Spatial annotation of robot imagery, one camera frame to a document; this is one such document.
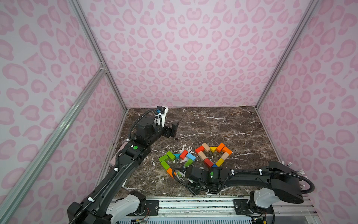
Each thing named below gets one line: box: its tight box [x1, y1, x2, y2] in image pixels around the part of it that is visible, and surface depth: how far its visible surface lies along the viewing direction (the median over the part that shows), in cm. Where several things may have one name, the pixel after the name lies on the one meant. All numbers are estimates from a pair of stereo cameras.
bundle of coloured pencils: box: [286, 161, 309, 180], surface depth 71 cm
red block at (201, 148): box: [194, 145, 205, 154], surface depth 95 cm
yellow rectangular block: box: [215, 158, 225, 168], surface depth 90 cm
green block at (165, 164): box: [160, 160, 171, 171], surface depth 88 cm
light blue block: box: [186, 152, 196, 161], surface depth 92 cm
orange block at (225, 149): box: [221, 146, 233, 156], surface depth 94 cm
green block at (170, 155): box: [166, 150, 176, 161], surface depth 92 cm
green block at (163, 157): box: [158, 154, 169, 163], surface depth 92 cm
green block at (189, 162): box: [183, 158, 194, 168], surface depth 90 cm
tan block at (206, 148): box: [201, 142, 211, 154], surface depth 95 cm
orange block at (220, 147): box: [216, 142, 226, 153], surface depth 95 cm
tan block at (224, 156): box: [220, 152, 230, 161], surface depth 92 cm
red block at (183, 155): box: [179, 149, 189, 161], surface depth 92 cm
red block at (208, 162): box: [203, 158, 214, 168], surface depth 90 cm
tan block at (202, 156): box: [197, 150, 207, 161], surface depth 92 cm
